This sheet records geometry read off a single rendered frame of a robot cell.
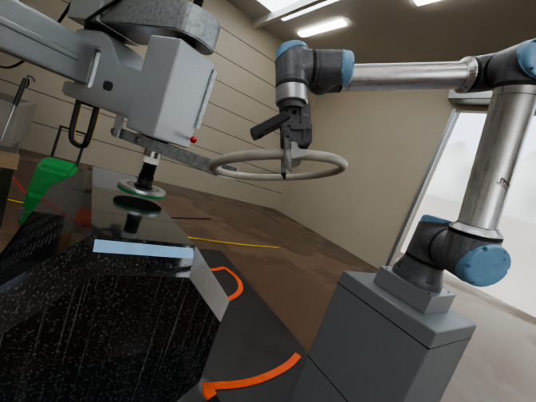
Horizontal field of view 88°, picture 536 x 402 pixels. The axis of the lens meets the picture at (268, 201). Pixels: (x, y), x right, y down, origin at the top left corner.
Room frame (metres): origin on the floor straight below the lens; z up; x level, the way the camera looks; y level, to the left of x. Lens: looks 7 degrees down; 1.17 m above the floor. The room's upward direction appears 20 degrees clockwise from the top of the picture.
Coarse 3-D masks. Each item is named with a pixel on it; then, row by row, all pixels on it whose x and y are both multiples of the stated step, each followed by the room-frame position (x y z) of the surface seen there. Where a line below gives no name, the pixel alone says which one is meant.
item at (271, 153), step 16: (224, 160) 0.82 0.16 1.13; (240, 160) 0.80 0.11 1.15; (320, 160) 0.81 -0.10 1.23; (336, 160) 0.84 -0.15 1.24; (240, 176) 1.15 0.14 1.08; (256, 176) 1.20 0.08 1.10; (272, 176) 1.22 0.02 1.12; (288, 176) 1.21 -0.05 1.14; (304, 176) 1.19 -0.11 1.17; (320, 176) 1.14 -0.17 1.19
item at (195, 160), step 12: (120, 132) 1.34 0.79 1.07; (132, 132) 1.30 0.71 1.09; (144, 144) 1.25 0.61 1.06; (156, 144) 1.22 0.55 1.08; (168, 144) 1.34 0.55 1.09; (168, 156) 1.17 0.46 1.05; (180, 156) 1.14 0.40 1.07; (192, 156) 1.11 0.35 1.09; (204, 156) 1.23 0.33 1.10; (204, 168) 1.08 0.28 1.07; (228, 168) 1.16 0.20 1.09
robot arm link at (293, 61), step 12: (288, 48) 0.78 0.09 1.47; (300, 48) 0.79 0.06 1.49; (276, 60) 0.81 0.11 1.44; (288, 60) 0.78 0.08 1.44; (300, 60) 0.78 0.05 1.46; (312, 60) 0.79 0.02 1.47; (276, 72) 0.81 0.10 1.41; (288, 72) 0.78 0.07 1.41; (300, 72) 0.78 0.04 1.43; (312, 72) 0.79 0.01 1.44; (276, 84) 0.80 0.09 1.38
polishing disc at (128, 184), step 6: (120, 180) 1.27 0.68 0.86; (126, 180) 1.30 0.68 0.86; (132, 180) 1.35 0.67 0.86; (126, 186) 1.21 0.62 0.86; (132, 186) 1.24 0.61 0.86; (138, 192) 1.21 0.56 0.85; (144, 192) 1.22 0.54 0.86; (150, 192) 1.24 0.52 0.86; (156, 192) 1.28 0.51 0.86; (162, 192) 1.32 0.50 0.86
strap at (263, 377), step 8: (232, 272) 2.67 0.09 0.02; (240, 280) 2.55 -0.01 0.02; (240, 288) 2.39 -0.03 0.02; (232, 296) 2.21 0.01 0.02; (288, 360) 1.66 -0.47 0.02; (296, 360) 1.69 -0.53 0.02; (280, 368) 1.56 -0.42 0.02; (288, 368) 1.58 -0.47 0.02; (256, 376) 1.43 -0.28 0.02; (264, 376) 1.45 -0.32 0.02; (272, 376) 1.47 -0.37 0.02; (208, 384) 1.26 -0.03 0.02; (216, 384) 1.28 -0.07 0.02; (224, 384) 1.30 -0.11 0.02; (232, 384) 1.32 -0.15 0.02; (240, 384) 1.33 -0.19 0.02; (248, 384) 1.35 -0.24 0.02
